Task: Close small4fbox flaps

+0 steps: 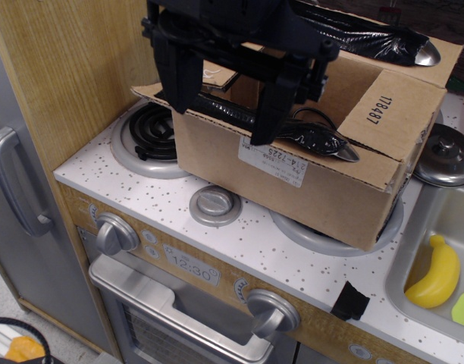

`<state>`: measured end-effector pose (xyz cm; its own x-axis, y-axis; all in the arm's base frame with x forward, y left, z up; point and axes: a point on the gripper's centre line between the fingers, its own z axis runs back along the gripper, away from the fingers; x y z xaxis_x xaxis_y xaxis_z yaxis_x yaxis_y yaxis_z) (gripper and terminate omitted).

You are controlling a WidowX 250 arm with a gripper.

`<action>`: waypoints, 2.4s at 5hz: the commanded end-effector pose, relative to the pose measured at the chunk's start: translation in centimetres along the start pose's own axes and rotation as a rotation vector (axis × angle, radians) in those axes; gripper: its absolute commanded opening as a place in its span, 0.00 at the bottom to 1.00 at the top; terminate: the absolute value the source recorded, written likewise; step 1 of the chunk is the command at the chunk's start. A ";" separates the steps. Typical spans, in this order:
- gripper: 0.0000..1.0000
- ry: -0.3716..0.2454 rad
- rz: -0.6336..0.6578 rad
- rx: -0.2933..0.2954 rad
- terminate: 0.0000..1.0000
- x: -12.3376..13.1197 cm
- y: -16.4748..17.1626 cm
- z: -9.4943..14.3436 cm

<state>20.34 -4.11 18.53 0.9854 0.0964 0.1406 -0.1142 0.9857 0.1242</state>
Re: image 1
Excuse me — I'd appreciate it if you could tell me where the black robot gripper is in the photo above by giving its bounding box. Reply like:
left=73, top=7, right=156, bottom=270
left=141, top=1, right=339, bottom=146

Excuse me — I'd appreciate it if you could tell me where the brown cardboard box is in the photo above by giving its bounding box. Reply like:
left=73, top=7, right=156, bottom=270
left=130, top=36, right=464, bottom=253

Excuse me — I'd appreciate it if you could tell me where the black coil burner left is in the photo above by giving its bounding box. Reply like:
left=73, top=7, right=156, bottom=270
left=111, top=102, right=188, bottom=180

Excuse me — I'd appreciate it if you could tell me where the taped spoon on near flap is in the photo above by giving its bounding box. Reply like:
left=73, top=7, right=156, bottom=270
left=190, top=93, right=360, bottom=162

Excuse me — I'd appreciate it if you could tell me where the taped spoon on flap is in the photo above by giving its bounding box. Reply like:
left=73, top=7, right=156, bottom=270
left=290, top=1, right=441, bottom=67
left=190, top=93, right=360, bottom=162

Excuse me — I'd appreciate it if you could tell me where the grey round stove knob top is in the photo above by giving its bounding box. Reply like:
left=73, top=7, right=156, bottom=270
left=189, top=185, right=242, bottom=228

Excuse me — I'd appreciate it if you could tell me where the taped spoon on far flap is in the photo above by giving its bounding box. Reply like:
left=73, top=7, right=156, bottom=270
left=290, top=1, right=441, bottom=67

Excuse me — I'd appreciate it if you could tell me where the oven clock display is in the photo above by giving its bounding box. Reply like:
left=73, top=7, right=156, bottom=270
left=163, top=244, right=221, bottom=287

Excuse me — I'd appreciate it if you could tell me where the silver oven knob left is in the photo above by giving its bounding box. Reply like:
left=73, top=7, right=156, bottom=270
left=96, top=212, right=140, bottom=256

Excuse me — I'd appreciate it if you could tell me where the silver oven knob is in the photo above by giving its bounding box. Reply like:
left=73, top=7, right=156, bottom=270
left=96, top=212, right=140, bottom=256
left=246, top=289, right=301, bottom=338

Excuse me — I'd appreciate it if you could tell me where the steel pot lid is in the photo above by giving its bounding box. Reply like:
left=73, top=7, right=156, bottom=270
left=414, top=124, right=464, bottom=188

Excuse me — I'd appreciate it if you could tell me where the silver oven knob right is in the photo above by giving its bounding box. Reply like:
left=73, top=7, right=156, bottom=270
left=246, top=289, right=301, bottom=338

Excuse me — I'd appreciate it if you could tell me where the black tape piece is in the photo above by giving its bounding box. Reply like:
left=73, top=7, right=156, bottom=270
left=331, top=281, right=370, bottom=321

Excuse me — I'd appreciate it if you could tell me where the silver toy sink basin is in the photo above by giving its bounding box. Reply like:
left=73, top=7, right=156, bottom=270
left=384, top=181, right=464, bottom=346

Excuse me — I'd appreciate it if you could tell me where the yellow toy banana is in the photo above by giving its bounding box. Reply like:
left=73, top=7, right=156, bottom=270
left=405, top=234, right=461, bottom=309

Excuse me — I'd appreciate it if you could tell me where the orange object bottom left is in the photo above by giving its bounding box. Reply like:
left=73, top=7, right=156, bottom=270
left=4, top=336, right=45, bottom=362

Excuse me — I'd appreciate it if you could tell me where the grey burner ring right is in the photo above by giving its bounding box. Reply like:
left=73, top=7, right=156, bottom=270
left=268, top=196, right=405, bottom=258

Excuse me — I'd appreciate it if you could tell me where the silver oven door handle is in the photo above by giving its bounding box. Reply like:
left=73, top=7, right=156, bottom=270
left=89, top=255, right=274, bottom=363

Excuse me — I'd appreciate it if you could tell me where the grey fridge door handle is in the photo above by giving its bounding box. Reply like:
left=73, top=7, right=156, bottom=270
left=0, top=127, right=53, bottom=237

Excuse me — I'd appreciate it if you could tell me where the black cable loop bottom left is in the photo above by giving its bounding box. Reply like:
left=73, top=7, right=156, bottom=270
left=0, top=316, right=53, bottom=364

